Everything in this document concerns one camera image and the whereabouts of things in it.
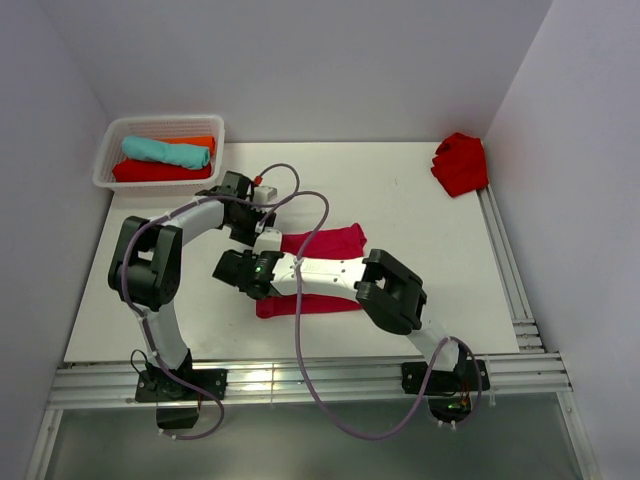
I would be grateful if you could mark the orange rolled t shirt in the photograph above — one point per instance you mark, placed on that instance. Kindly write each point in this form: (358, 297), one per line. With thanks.
(208, 142)

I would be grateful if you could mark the pink t shirt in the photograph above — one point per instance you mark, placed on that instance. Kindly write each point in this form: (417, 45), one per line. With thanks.
(334, 244)

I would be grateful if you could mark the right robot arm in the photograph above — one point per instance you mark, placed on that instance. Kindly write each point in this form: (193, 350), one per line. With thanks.
(387, 291)

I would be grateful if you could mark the white plastic basket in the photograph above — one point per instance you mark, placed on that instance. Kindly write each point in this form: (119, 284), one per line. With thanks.
(156, 127)

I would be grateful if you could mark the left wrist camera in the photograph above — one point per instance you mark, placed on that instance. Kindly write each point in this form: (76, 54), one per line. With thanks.
(262, 193)

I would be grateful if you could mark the red rolled t shirt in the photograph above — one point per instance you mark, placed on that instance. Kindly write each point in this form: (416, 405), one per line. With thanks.
(140, 171)

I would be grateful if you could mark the teal rolled t shirt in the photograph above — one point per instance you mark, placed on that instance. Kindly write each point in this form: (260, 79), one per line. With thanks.
(152, 150)

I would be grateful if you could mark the aluminium side rail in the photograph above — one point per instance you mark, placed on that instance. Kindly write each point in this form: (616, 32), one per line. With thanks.
(522, 317)

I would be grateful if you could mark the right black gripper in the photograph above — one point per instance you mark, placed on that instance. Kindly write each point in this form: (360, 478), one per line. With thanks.
(249, 253)

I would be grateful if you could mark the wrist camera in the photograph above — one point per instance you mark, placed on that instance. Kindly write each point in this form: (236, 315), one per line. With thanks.
(269, 240)
(262, 193)

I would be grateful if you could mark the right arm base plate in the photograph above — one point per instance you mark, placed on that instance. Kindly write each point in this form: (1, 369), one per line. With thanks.
(472, 376)

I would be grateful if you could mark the red crumpled t shirt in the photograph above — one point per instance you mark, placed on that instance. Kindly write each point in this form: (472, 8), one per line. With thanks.
(460, 165)

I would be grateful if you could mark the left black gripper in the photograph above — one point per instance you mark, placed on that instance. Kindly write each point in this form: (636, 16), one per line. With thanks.
(248, 238)

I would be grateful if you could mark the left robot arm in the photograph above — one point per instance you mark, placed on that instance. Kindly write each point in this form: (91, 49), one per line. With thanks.
(146, 266)

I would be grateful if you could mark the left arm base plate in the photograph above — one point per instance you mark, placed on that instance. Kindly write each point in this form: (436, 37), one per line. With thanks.
(154, 386)

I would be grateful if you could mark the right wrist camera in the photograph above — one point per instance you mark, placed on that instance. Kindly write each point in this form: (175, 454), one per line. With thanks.
(269, 240)

